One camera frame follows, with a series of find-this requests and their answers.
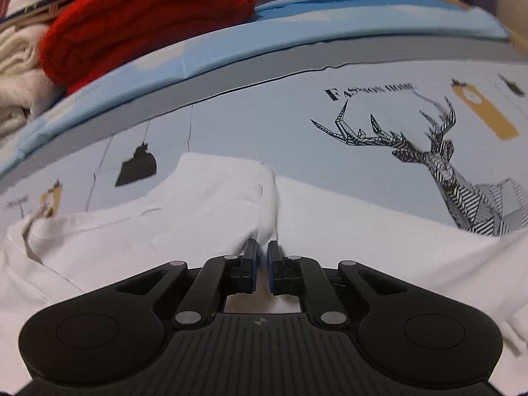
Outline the white garment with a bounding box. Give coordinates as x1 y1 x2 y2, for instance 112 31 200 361
0 152 528 396

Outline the cream fluffy cloth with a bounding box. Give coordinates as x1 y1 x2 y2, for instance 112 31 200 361
0 22 63 138

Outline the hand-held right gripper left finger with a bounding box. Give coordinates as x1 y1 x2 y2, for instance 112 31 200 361
112 239 260 331

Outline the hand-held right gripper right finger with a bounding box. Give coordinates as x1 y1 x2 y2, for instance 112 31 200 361
267 239 414 331

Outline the deer print bed sheet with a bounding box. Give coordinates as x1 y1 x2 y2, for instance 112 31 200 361
0 57 528 237

